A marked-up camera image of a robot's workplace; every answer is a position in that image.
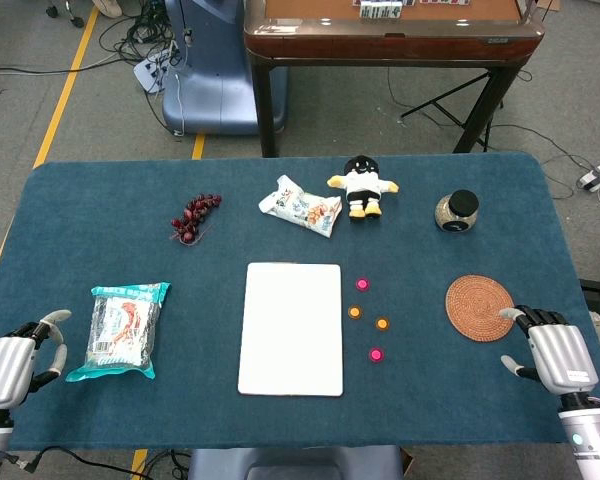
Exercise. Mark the bunch of red grapes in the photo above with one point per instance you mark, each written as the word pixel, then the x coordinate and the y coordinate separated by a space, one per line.
pixel 192 217

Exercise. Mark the pink disc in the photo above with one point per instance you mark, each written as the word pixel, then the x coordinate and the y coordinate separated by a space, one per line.
pixel 362 284
pixel 376 355

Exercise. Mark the mahjong tile row red marks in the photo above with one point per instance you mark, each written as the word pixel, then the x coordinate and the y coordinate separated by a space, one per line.
pixel 445 2

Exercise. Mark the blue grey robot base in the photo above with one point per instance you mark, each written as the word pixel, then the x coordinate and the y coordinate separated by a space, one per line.
pixel 290 465

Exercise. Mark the brown mahjong table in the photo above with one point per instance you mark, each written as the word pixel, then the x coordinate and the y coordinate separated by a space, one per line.
pixel 380 45

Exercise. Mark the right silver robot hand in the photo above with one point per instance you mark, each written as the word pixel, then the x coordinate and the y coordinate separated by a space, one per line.
pixel 560 355

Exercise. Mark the black white plush toy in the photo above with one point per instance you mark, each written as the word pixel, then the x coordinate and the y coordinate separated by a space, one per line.
pixel 362 185

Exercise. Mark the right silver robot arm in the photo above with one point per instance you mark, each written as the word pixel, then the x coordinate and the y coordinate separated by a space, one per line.
pixel 595 440

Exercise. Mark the white rectangular magnetic board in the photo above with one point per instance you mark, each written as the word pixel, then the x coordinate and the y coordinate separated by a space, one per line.
pixel 290 330

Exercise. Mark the mahjong tile row dark faces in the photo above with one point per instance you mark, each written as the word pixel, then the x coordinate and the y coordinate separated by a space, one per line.
pixel 380 11

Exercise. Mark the glass jar with black lid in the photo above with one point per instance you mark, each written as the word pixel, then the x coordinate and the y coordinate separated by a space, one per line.
pixel 457 212

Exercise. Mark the teal edged noodle package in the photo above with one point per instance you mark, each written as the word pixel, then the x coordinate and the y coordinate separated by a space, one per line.
pixel 120 332

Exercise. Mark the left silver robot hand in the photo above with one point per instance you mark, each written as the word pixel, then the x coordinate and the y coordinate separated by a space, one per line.
pixel 5 365

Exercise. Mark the orange disc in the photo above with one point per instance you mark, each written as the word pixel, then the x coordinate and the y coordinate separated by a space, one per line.
pixel 382 324
pixel 355 312

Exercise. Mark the white power strip with plugs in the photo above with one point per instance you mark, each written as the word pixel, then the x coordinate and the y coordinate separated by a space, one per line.
pixel 147 72

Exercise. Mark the blue table cloth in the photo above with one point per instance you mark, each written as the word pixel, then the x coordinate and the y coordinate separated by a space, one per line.
pixel 130 260

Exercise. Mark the blue machine pedestal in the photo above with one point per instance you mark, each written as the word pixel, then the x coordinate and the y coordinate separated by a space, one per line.
pixel 210 90

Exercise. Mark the round woven brown coaster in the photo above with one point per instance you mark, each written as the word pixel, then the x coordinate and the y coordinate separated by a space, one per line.
pixel 480 307

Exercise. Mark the white crumpled snack bag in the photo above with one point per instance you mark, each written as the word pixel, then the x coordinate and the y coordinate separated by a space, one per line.
pixel 302 207

